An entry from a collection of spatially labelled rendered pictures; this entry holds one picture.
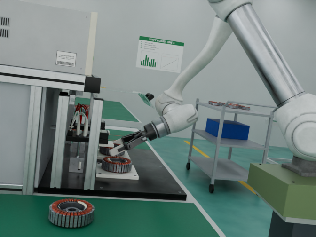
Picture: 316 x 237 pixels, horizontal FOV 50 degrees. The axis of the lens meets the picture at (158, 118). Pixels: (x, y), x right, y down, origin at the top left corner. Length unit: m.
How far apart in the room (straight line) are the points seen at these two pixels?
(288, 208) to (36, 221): 0.76
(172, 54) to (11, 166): 5.86
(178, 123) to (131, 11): 5.32
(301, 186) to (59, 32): 0.92
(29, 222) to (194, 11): 6.32
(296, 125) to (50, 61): 0.80
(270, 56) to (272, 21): 6.41
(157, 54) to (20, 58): 5.62
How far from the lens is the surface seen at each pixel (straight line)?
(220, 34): 1.45
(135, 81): 6.60
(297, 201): 1.20
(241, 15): 1.26
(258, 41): 1.22
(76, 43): 1.14
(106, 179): 1.18
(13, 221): 0.92
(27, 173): 1.07
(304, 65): 7.98
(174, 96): 1.60
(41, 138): 1.04
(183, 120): 1.48
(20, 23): 1.16
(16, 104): 1.04
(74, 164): 1.23
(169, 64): 6.73
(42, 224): 0.90
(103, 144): 1.22
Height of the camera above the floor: 1.14
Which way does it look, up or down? 7 degrees down
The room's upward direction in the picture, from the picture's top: 7 degrees clockwise
